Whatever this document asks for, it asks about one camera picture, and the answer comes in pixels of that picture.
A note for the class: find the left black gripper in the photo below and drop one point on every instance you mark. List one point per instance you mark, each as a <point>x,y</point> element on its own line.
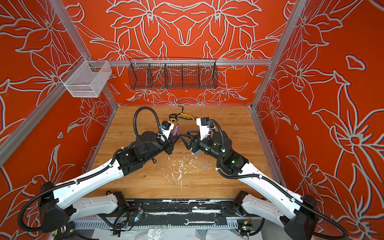
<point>170,142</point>

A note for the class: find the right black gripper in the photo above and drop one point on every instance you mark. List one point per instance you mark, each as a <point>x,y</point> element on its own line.
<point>192,143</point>

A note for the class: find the purple marker pen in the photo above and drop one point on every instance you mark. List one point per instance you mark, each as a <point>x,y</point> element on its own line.
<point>176,130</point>

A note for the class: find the clear pen cap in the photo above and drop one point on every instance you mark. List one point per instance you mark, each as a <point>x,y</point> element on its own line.
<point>205,166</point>

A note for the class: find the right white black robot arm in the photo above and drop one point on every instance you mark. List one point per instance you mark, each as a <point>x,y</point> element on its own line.
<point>298,216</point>

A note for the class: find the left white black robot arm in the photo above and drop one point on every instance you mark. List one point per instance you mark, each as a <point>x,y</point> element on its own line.
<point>59,204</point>

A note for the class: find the yellow black tape measure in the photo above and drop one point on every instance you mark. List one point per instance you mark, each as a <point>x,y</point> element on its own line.
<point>173,118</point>

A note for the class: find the silver wrench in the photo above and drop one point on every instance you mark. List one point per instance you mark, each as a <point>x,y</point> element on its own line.
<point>214,222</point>

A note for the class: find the black tape measure foreground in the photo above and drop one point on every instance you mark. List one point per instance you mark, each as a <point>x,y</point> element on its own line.
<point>65,232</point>

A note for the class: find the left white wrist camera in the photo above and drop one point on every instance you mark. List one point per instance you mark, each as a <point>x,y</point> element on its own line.
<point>165,130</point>

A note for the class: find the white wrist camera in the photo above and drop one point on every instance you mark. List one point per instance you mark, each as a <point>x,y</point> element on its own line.
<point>204,127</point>
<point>165,130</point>

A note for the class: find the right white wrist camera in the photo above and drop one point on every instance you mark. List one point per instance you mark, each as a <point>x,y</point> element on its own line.
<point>204,127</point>

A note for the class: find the black wire wall basket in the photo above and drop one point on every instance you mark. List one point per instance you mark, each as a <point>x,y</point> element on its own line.
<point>173,74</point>

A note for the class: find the clear plastic wall bin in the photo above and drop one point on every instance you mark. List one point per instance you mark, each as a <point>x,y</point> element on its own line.
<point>85,81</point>

